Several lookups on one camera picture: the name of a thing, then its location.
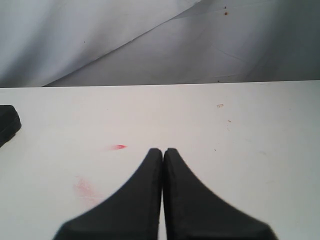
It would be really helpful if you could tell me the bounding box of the grey backdrop cloth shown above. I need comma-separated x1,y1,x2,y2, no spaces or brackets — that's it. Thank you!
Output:
0,0,320,88

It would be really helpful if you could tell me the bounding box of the black plastic tool case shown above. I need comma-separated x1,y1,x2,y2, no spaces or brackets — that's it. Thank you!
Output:
0,105,22,147

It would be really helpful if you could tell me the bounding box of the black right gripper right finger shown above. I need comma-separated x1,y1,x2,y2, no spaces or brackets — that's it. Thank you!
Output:
162,148,277,240

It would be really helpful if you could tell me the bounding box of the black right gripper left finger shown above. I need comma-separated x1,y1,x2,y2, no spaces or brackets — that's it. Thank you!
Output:
55,148,163,240

